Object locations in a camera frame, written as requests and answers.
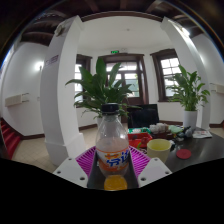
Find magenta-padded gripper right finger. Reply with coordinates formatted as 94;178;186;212
127;145;173;190

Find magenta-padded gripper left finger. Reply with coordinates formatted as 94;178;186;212
53;145;102;190

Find clear orange drink bottle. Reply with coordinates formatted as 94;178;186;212
95;103;130;192

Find pale yellow cup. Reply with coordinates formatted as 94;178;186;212
146;138;173;164

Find flat round red coaster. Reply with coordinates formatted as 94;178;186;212
175;148;193;160

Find red plastic box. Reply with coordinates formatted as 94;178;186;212
127;131;154;150

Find brown box of white items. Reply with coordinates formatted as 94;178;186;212
149;122;171;140

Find green and white box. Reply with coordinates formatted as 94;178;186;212
128;127;151;134

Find green packet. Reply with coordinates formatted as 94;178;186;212
168;124;184;135

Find grey round balls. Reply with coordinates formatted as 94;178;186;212
176;126;194;139

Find black chair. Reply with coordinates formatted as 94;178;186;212
127;103;160;129

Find printed paper sheet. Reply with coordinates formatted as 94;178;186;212
192;129;213;139

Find leafy plant in white pot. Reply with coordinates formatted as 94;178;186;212
166;64;211;131
65;58;141;129

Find dark-framed narrow window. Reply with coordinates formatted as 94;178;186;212
74;54;93;108

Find dark wooden double door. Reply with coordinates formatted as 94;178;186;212
98;53;150;108

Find dark-framed wide window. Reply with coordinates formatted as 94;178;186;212
149;48;183;103

